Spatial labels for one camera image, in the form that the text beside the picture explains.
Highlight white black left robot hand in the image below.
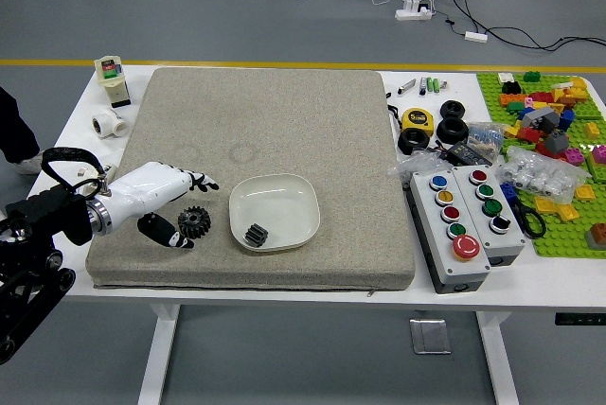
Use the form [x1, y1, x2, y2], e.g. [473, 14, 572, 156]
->
[99, 161, 221, 250]

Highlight big black gear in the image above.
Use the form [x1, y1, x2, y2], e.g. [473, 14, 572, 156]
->
[177, 206, 213, 239]

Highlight small black gear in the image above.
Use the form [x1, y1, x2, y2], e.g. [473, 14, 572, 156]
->
[243, 223, 270, 249]

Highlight big black nut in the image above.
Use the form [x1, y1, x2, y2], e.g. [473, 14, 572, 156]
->
[436, 116, 470, 143]
[438, 99, 467, 121]
[397, 128, 431, 156]

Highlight grey five-button control box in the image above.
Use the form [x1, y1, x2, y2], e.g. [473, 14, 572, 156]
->
[407, 168, 492, 294]

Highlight grey four-button control box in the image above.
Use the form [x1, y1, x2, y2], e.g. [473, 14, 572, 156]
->
[452, 164, 526, 267]

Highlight white pipe tee fitting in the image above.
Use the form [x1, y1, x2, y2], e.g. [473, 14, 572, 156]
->
[91, 109, 130, 139]

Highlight grey-brown mat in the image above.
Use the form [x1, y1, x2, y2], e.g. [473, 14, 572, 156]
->
[84, 66, 417, 291]

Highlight white square dish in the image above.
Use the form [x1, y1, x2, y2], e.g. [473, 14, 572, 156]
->
[228, 173, 322, 251]

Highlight person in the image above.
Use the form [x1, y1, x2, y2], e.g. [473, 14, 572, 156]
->
[0, 86, 43, 175]

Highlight white table leg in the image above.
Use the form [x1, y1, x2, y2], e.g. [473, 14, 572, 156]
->
[136, 303, 181, 405]
[475, 310, 521, 405]

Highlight clear plastic bag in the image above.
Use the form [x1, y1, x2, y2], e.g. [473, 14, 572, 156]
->
[387, 149, 451, 187]

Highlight yellow tape measure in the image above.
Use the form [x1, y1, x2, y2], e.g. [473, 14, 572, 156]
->
[386, 104, 436, 136]

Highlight white power strip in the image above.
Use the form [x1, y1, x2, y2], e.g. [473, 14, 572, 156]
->
[395, 0, 435, 22]

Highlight silver floor plate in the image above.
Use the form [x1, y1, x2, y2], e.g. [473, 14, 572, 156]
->
[409, 318, 452, 355]

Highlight black electronic module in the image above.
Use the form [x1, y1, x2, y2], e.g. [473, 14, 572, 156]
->
[447, 141, 493, 166]

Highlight bag of blue parts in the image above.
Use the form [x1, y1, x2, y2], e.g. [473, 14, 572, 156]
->
[461, 120, 506, 163]

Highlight black scissors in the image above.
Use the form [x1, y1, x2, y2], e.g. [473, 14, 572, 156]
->
[509, 200, 546, 239]

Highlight bag of white parts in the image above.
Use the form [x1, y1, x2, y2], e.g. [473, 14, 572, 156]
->
[494, 145, 588, 205]

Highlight grey toy block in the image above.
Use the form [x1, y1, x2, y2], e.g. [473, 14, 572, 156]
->
[527, 106, 560, 134]

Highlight grey sloped toy brick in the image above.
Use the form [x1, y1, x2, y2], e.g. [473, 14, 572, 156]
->
[543, 130, 569, 156]

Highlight green brick baseplate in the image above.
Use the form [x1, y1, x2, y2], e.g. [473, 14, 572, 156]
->
[475, 71, 606, 259]

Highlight black table control panel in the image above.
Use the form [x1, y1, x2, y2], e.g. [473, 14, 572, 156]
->
[554, 312, 606, 326]

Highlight grey orange toy brick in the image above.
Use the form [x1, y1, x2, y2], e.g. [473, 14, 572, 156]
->
[584, 222, 606, 250]

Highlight cream switch box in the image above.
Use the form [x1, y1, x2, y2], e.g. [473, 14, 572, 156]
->
[93, 55, 133, 110]

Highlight black floor cable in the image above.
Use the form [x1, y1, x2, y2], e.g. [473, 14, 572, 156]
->
[437, 0, 606, 52]

